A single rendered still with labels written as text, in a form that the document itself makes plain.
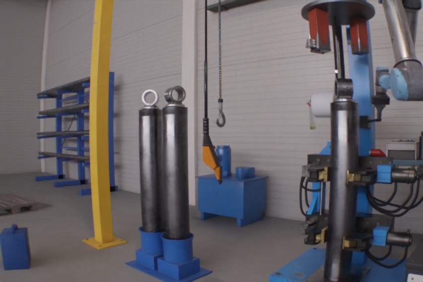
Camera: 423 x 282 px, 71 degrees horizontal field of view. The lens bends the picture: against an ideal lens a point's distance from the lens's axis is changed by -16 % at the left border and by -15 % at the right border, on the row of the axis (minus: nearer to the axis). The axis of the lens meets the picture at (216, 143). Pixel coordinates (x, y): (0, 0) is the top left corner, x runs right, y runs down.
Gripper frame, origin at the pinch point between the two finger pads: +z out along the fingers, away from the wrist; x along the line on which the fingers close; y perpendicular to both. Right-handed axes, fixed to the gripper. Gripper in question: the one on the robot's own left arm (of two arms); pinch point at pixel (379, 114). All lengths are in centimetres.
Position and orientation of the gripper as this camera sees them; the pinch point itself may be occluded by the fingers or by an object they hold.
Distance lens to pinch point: 247.7
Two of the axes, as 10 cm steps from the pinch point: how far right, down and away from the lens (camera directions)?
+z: 0.9, 8.9, 4.4
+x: -9.8, 0.0, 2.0
